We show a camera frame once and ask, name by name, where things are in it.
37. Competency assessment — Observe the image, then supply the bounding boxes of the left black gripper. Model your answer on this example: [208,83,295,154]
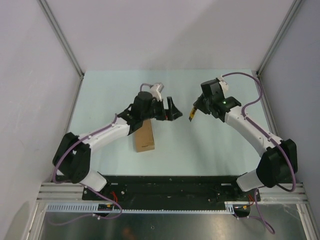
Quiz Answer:
[141,96,182,121]

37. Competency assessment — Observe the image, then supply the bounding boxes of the yellow utility knife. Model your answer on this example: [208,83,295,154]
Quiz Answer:
[188,107,197,122]

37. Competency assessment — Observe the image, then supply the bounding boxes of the brown cardboard express box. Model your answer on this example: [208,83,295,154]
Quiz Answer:
[134,119,155,153]

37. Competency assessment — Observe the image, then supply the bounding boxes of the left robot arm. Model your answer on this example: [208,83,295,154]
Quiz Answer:
[52,91,183,200]

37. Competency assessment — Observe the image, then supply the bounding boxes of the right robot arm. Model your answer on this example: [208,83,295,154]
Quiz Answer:
[189,77,298,201]

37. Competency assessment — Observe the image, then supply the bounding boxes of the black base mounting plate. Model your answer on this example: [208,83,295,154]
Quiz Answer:
[82,176,267,212]

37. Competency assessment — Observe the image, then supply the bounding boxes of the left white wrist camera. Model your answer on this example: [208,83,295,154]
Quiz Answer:
[149,82,164,102]

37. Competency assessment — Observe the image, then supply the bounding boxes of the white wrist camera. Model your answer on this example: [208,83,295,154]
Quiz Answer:
[217,75,229,93]
[149,82,164,102]

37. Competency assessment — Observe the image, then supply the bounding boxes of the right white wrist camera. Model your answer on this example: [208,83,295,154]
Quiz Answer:
[217,75,229,93]

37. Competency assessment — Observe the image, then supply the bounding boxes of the right aluminium side rail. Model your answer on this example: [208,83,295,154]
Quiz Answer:
[251,70,280,136]

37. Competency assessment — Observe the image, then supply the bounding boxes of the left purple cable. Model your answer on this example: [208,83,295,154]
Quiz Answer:
[46,82,154,227]

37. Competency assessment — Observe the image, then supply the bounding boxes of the purple cable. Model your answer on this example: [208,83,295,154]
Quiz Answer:
[46,82,154,227]
[223,72,298,235]

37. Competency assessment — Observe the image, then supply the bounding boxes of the aluminium front cross rail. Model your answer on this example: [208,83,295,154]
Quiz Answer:
[37,182,309,204]

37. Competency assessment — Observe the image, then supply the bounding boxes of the white slotted cable duct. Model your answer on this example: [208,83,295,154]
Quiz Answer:
[46,201,238,215]

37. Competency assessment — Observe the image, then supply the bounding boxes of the left aluminium frame post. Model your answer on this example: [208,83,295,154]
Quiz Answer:
[37,0,85,79]

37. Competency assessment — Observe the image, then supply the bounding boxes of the aluminium frame post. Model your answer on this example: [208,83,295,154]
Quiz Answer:
[37,0,85,79]
[255,0,305,77]

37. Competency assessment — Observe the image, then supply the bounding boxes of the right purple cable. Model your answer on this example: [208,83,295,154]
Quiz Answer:
[223,72,298,235]

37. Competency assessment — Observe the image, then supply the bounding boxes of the right aluminium frame post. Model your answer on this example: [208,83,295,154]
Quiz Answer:
[255,0,305,77]

